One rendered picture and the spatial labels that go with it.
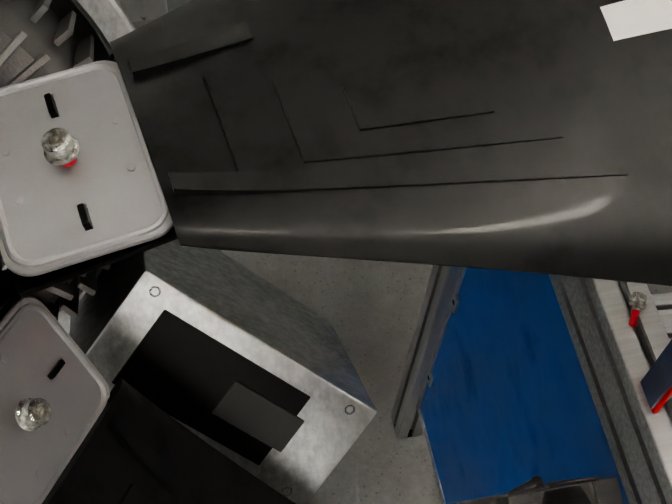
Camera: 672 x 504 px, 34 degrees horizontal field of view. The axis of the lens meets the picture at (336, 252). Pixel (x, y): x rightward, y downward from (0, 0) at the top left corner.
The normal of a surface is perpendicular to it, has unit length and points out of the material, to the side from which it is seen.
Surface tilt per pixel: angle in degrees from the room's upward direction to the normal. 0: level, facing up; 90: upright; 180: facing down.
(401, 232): 17
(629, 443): 90
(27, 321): 52
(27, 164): 4
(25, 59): 47
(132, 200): 4
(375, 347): 0
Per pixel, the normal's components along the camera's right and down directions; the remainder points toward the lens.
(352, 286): 0.07, -0.52
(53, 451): 0.82, -0.20
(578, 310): -0.98, 0.15
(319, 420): 0.20, 0.32
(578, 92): 0.14, -0.25
